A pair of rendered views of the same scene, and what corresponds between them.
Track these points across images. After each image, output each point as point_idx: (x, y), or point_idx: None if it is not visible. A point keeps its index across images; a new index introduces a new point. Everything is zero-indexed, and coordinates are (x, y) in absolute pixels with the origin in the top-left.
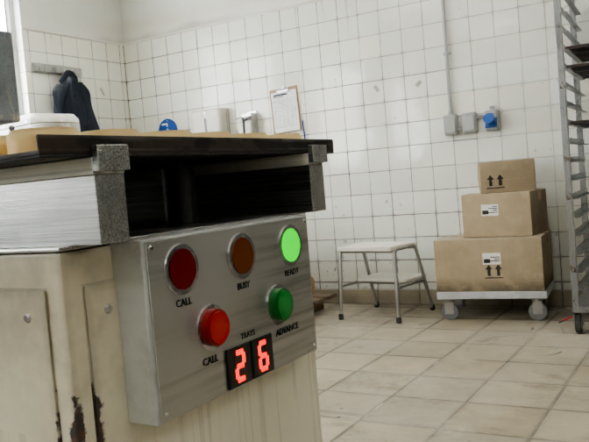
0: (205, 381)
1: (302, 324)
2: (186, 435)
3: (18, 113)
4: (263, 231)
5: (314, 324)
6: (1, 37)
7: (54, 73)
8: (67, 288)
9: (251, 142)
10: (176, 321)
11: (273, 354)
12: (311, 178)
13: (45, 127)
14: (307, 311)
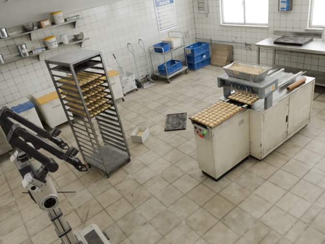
0: (197, 134)
1: (206, 137)
2: (199, 136)
3: (261, 98)
4: (202, 129)
5: (207, 138)
6: (260, 88)
7: None
8: (193, 124)
9: (201, 123)
10: (195, 129)
11: (202, 137)
12: (207, 129)
13: (191, 116)
14: (206, 137)
